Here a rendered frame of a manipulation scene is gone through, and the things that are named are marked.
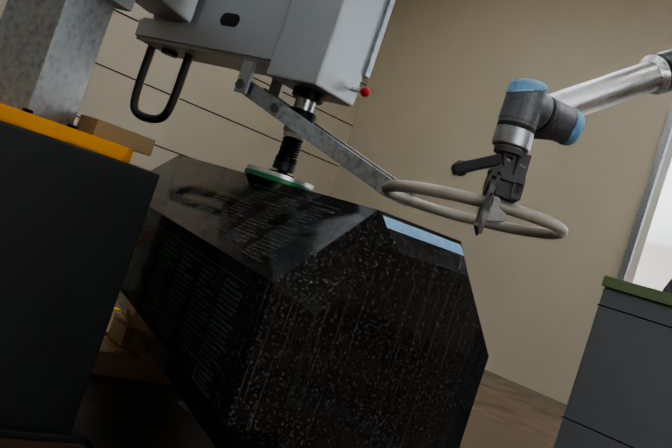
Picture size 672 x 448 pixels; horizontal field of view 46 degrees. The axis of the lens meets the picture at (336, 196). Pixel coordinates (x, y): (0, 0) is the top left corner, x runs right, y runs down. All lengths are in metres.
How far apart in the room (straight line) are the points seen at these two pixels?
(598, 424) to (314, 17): 1.49
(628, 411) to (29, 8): 2.03
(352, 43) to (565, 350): 5.10
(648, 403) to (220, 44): 1.70
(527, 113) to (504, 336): 5.69
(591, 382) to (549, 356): 4.62
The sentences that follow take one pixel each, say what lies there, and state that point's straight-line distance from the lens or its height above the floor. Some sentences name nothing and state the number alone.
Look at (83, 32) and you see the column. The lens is 2.32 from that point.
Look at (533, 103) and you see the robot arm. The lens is 1.89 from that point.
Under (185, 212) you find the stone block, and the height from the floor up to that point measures 0.66.
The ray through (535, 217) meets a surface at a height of 0.92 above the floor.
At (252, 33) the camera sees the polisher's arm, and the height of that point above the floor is 1.25.
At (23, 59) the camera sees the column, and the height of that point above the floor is 0.91.
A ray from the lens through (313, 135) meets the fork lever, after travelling 2.34.
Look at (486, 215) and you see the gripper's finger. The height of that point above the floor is 0.89.
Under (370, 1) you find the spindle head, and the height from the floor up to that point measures 1.44.
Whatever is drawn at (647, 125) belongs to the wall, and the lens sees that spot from 7.34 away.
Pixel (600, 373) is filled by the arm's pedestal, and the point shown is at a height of 0.59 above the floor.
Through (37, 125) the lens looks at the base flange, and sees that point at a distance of 2.11.
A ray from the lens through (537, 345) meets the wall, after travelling 7.30.
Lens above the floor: 0.74
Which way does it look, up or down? 3 degrees up
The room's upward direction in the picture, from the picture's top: 19 degrees clockwise
